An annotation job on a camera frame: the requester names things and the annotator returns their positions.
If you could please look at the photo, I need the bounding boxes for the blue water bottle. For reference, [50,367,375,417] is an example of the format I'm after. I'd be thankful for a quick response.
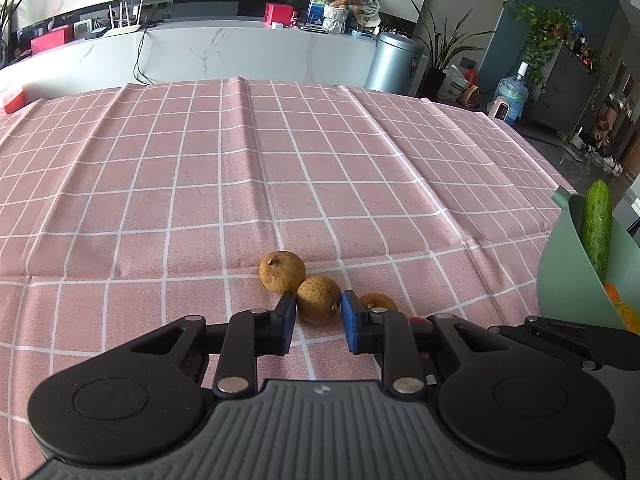
[493,61,530,124]

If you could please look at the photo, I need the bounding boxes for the green colander bowl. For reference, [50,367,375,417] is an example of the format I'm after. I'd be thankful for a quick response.
[537,186,640,334]

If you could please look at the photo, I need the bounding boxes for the long red box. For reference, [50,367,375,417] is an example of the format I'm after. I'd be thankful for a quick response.
[30,26,74,56]

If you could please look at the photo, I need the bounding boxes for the round painted fan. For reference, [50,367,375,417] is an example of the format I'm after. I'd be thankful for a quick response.
[350,0,382,29]

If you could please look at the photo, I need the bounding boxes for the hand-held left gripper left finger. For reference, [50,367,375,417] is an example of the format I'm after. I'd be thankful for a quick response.
[130,291,297,400]

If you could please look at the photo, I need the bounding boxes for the white router with antennas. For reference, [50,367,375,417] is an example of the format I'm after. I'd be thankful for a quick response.
[103,1,144,37]

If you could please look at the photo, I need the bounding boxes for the trailing ivy plant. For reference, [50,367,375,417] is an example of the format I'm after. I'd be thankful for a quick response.
[504,0,577,92]

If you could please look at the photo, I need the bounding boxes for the pink gift boxes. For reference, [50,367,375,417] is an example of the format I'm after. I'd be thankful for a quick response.
[0,85,25,115]

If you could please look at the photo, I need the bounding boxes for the green cucumber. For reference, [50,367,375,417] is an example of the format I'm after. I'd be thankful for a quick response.
[580,180,614,281]

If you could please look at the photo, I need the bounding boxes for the brown longan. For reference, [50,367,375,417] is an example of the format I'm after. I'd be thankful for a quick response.
[295,276,343,325]
[359,293,399,314]
[258,251,307,293]

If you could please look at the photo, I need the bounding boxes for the small red box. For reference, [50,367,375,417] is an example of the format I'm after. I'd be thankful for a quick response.
[263,2,297,29]

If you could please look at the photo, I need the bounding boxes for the grey drawer cabinet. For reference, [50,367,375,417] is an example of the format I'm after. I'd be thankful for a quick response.
[529,42,599,136]

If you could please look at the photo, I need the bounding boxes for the green orchid plant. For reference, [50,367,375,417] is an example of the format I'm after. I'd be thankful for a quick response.
[0,0,32,63]

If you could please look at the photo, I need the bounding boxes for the pink checked tablecloth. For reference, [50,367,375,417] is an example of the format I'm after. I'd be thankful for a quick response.
[0,76,572,480]

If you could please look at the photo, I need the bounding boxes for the white plastic bag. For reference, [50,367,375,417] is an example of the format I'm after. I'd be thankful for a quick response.
[438,64,472,104]

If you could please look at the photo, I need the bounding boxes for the blue landscape picture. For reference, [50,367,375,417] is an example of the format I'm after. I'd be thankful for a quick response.
[307,0,331,29]

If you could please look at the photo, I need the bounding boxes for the white marble television cabinet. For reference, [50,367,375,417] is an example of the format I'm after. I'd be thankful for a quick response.
[0,0,382,111]

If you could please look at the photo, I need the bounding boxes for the tall leafy potted plant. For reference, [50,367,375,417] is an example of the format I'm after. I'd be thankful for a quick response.
[410,0,497,100]

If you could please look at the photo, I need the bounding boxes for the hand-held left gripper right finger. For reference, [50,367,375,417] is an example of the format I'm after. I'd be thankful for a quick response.
[341,290,506,400]

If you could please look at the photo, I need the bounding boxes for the silver trash can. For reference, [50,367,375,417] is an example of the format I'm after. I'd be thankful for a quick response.
[364,32,425,95]

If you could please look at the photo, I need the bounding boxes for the black cable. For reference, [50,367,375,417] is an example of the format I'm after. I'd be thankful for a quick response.
[135,24,157,86]

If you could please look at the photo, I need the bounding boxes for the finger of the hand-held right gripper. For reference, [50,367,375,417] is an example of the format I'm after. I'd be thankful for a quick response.
[487,315,622,374]

